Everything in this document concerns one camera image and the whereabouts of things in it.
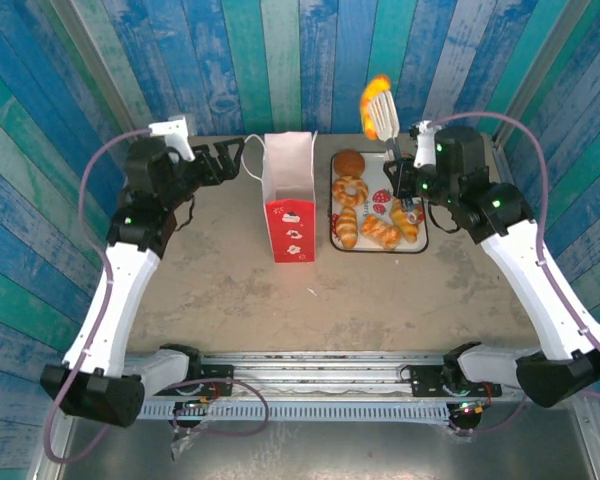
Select white strawberry print tray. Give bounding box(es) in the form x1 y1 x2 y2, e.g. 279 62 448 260
328 151 430 255

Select orange white twisted fake pastry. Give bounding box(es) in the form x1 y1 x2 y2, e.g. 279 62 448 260
360 214 403 251

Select round brown fake bun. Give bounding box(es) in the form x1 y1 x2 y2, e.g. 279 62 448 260
333 148 366 177

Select metal tongs with white tips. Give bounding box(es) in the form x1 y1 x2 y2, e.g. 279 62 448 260
367 89 421 224

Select ring shaped fake bread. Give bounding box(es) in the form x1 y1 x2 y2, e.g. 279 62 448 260
331 174 370 207

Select yellow orange fake bread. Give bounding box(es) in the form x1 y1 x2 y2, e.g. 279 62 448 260
359 73 392 142

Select red and white paper bag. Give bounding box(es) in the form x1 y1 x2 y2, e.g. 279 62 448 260
240 130 319 265

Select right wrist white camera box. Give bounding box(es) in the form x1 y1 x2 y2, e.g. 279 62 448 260
408 119 439 170

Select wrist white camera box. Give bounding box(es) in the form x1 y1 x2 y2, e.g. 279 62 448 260
408 119 439 170
148 114 197 162

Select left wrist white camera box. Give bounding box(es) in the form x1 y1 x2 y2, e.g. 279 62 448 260
148 114 197 162

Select aluminium frame post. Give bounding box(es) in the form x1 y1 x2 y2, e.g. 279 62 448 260
493 0 594 144
49 0 144 151

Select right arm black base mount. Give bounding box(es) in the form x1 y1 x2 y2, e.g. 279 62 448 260
409 362 502 399

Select aluminium mounting rail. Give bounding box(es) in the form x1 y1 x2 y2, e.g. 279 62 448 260
54 352 589 401

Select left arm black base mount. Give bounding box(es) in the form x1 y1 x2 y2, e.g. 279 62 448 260
144 363 235 397

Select grey slotted cable duct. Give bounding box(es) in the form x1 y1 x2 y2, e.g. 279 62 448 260
74 402 451 421

